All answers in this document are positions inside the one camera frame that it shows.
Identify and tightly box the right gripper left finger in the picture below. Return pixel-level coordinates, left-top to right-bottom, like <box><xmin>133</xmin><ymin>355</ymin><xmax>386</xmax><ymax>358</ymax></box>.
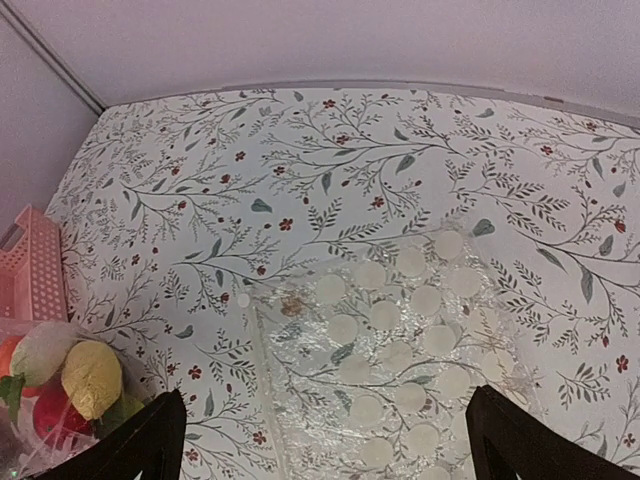
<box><xmin>27</xmin><ymin>390</ymin><xmax>187</xmax><ymax>479</ymax></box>

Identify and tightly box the floral tablecloth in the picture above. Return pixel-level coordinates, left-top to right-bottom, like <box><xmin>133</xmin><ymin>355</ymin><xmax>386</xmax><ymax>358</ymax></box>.
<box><xmin>46</xmin><ymin>88</ymin><xmax>639</xmax><ymax>479</ymax></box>

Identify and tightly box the orange mango toy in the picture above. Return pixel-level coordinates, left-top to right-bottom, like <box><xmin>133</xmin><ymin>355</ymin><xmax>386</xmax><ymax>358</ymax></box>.
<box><xmin>0</xmin><ymin>335</ymin><xmax>41</xmax><ymax>399</ymax></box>

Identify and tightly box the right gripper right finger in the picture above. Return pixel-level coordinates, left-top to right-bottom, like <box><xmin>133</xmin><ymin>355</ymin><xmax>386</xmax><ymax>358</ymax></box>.
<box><xmin>465</xmin><ymin>385</ymin><xmax>638</xmax><ymax>480</ymax></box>

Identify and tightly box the clear zip top bag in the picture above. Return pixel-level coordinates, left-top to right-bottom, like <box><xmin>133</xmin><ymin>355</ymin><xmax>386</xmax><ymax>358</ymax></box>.
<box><xmin>1</xmin><ymin>319</ymin><xmax>152</xmax><ymax>479</ymax></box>

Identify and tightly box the red apple toy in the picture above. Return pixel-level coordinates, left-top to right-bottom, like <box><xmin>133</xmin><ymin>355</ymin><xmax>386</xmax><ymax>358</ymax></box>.
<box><xmin>32</xmin><ymin>384</ymin><xmax>92</xmax><ymax>441</ymax></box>

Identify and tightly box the pink plastic basket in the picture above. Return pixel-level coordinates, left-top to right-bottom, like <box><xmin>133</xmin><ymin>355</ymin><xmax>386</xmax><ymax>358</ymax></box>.
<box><xmin>1</xmin><ymin>205</ymin><xmax>68</xmax><ymax>321</ymax></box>

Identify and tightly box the left aluminium frame post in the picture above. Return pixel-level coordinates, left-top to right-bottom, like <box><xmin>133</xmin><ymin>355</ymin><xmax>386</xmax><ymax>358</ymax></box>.
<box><xmin>1</xmin><ymin>0</ymin><xmax>107</xmax><ymax>116</ymax></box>

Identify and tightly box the white garlic toy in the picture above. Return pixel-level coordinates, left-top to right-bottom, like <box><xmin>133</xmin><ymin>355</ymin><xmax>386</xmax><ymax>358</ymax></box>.
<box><xmin>0</xmin><ymin>320</ymin><xmax>76</xmax><ymax>421</ymax></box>

